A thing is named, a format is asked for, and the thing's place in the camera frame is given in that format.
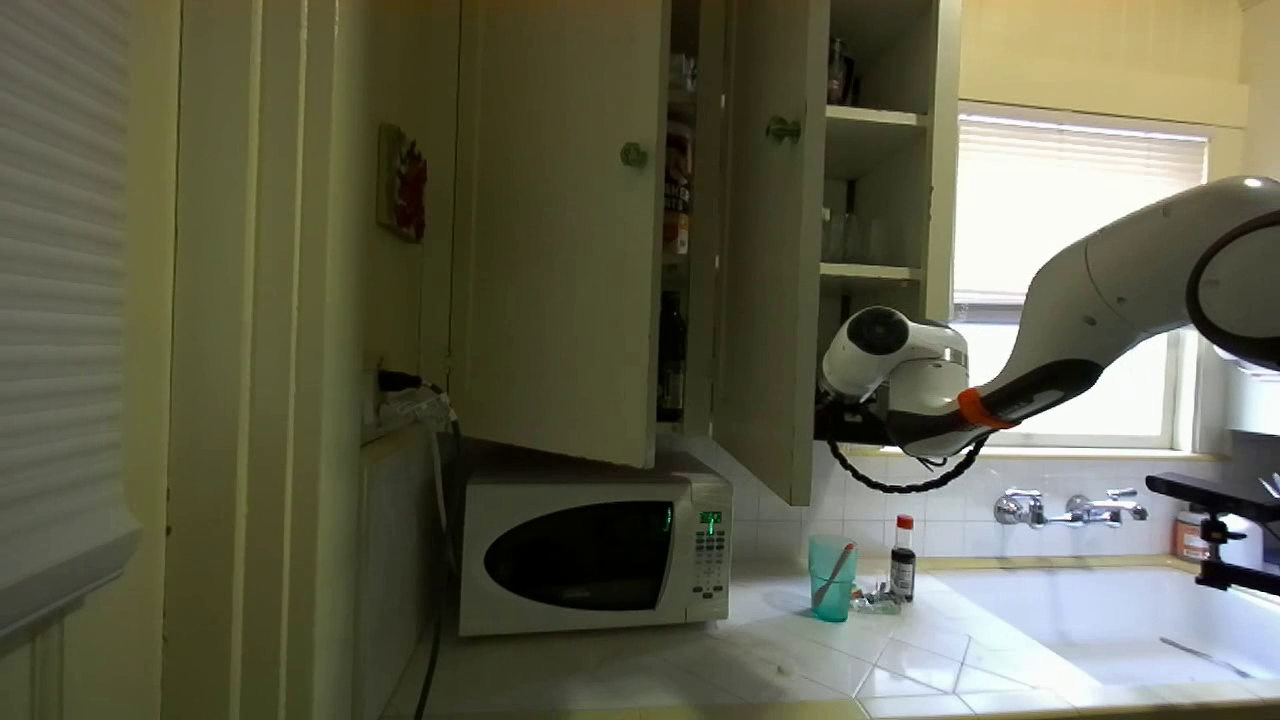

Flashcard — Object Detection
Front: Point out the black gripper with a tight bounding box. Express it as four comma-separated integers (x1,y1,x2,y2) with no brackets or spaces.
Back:
812,398,936,449

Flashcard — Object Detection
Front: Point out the cream cupboard door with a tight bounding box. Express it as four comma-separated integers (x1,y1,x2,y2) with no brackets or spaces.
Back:
448,0,677,472
716,0,833,514

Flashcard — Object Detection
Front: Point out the teal plastic cup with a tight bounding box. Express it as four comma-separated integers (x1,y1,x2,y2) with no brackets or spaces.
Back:
804,533,864,629

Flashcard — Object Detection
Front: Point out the dark sauce bottle red cap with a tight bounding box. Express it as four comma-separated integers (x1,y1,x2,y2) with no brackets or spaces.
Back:
887,514,920,606

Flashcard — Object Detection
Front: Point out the clear drinking glass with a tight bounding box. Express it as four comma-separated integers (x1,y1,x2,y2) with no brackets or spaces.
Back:
823,177,874,267

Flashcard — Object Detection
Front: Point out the chrome sink faucet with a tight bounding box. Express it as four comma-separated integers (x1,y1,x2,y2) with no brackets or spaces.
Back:
993,485,1152,533

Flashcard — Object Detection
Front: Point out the labelled food package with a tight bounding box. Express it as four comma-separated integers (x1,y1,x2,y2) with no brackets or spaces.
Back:
659,111,698,257

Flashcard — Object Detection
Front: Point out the bright window with blind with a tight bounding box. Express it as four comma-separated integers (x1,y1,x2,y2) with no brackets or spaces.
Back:
951,99,1217,451

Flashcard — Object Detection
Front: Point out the white microwave oven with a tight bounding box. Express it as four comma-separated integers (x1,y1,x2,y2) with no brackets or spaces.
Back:
457,462,735,641

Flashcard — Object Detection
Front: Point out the white kitchen sink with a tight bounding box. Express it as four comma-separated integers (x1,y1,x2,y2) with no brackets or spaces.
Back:
931,563,1280,691

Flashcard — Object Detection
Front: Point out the small red can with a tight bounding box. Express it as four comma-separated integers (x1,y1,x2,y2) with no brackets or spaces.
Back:
1172,509,1213,563

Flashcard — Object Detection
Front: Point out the dark jar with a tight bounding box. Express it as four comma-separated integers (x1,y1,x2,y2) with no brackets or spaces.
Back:
823,37,860,107

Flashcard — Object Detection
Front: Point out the crumpled silver foil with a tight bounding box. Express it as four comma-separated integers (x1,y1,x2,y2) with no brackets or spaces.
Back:
373,363,464,449

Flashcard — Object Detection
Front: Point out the white door blind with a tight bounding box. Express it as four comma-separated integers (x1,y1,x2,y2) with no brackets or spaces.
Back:
0,0,143,643

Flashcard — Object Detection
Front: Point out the cream wall cupboard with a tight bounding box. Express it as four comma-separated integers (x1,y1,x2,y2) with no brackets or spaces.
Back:
657,0,967,451

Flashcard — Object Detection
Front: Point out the black camera on mount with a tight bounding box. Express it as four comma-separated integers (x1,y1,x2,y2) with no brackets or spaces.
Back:
1146,465,1280,595

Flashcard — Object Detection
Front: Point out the black power cable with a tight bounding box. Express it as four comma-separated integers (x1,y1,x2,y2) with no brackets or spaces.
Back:
413,398,457,720

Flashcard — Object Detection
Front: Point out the red wall box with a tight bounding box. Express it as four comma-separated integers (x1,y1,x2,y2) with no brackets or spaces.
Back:
375,122,433,249

